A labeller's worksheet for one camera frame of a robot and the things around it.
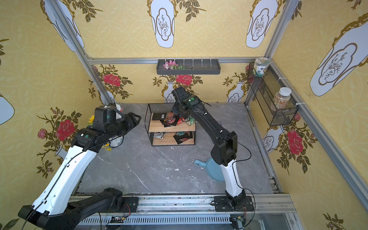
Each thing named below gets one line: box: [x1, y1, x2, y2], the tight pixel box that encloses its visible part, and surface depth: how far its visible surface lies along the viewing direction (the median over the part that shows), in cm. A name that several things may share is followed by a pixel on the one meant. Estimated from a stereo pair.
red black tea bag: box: [159, 111, 184, 128], surface depth 90 cm
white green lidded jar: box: [253, 57, 271, 78], surface depth 87 cm
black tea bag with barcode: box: [151, 112, 167, 121], surface depth 93 cm
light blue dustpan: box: [193, 157, 225, 182], surface depth 87 cm
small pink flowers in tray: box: [162, 60, 184, 70], surface depth 89 cm
